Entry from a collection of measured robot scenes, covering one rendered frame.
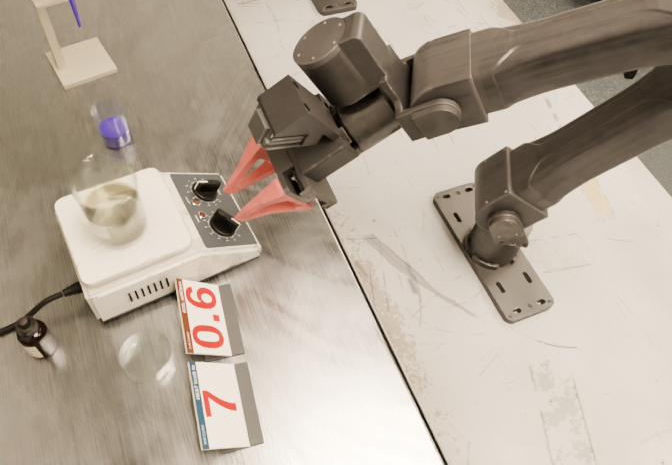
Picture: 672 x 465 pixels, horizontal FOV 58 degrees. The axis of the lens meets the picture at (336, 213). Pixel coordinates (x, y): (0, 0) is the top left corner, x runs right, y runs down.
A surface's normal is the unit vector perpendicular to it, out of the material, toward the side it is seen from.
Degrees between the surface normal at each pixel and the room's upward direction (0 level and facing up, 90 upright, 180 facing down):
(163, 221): 0
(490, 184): 59
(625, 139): 88
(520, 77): 82
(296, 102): 37
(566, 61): 88
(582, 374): 0
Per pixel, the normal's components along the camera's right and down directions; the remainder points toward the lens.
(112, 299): 0.48, 0.75
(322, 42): -0.55, -0.53
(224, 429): 0.68, -0.55
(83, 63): 0.09, -0.56
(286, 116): -0.41, -0.18
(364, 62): -0.13, 0.82
